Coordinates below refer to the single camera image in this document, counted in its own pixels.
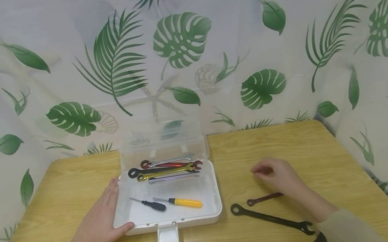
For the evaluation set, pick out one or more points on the person's right hand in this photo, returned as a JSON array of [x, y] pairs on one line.
[[281, 177]]

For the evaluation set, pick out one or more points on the person's left hand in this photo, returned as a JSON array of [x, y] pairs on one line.
[[96, 226]]

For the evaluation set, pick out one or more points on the person's right fingers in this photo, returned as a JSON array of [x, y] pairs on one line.
[[261, 169]]

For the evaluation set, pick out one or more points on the person's left thumb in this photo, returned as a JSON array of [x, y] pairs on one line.
[[121, 228]]

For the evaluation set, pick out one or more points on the person's left fingers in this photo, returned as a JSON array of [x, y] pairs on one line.
[[109, 194]]

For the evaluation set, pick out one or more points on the white plastic tool box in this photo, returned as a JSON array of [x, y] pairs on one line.
[[184, 190]]

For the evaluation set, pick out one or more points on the person's right forearm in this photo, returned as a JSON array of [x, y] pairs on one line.
[[346, 227]]

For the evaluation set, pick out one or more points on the small dark red wrench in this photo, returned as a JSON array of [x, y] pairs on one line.
[[265, 198]]

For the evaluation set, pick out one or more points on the black screwdriver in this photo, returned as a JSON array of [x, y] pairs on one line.
[[155, 205]]

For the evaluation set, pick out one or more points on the large black wrench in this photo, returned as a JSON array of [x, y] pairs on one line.
[[269, 218]]

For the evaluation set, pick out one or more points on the gold wrench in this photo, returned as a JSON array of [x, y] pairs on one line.
[[167, 172]]

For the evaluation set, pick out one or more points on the grey wrench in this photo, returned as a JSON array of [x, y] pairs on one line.
[[171, 177]]

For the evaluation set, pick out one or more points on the silver wrench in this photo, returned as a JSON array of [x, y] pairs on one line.
[[169, 161]]

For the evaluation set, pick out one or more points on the yellow screwdriver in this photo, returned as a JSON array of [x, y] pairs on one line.
[[189, 203]]

